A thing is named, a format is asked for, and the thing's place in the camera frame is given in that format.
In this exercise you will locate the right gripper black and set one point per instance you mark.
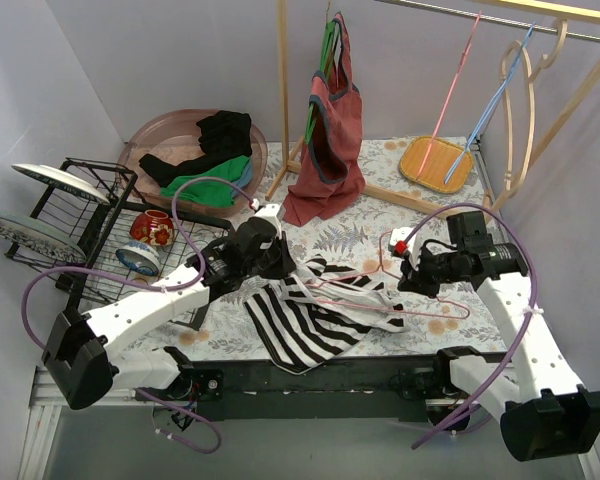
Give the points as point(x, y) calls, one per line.
point(417, 270)

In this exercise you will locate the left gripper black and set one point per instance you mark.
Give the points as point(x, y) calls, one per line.
point(273, 261)

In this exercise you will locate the pink wire hanger front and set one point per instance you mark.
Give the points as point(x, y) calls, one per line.
point(373, 300)

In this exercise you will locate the pink wire hanger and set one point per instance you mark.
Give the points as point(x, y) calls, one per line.
point(373, 300)
point(463, 59)

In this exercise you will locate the black white striped tank top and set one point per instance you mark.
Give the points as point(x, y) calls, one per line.
point(300, 334)

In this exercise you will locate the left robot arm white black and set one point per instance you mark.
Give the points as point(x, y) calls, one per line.
point(85, 353)

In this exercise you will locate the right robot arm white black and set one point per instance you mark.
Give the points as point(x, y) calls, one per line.
point(541, 405)

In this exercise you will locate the red tank top green trim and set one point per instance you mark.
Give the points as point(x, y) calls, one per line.
point(330, 179)

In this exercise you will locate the wooden hanger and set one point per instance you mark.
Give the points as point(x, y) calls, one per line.
point(519, 107)

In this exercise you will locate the green plastic hanger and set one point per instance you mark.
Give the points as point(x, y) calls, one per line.
point(328, 50)

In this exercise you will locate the blue garment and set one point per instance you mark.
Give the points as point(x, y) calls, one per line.
point(245, 177)

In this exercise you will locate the green garment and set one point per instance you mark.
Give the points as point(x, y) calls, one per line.
point(209, 193)

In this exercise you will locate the floral tablecloth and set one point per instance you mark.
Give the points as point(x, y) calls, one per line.
point(356, 238)

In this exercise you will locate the red floral bowl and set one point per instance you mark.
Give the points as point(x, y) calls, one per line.
point(153, 227)

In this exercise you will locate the orange woven bamboo tray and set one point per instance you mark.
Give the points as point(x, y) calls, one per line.
point(438, 164)

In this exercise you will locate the black garment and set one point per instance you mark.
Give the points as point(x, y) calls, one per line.
point(224, 136)

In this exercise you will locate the blue white ceramic bowl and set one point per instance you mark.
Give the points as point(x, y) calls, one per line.
point(139, 257)

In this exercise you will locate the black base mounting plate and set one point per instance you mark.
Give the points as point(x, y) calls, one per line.
point(387, 387)

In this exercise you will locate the pink translucent plastic basin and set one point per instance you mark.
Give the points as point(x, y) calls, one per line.
point(174, 137)

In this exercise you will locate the blue patterned plate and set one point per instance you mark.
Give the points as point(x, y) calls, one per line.
point(40, 238)

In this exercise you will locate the white plate dark rim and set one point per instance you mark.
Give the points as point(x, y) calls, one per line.
point(62, 180)

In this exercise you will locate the metal hanging rod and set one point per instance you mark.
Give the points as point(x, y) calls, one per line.
point(484, 18)

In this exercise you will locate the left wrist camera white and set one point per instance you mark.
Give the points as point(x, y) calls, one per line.
point(271, 213)

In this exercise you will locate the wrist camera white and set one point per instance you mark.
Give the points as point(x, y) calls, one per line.
point(403, 241)
point(271, 213)

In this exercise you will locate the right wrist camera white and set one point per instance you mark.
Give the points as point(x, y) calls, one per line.
point(403, 241)

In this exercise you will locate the wooden clothes rack frame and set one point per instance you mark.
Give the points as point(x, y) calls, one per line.
point(554, 10)

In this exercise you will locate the black wire dish rack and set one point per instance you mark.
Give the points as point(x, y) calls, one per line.
point(98, 229)

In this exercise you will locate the pink wire hanger rear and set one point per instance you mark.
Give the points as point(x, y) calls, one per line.
point(463, 59)

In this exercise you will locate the blue wire hanger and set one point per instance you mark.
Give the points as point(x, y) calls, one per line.
point(491, 105)

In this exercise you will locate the aluminium frame rail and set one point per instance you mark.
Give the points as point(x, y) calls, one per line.
point(47, 404)

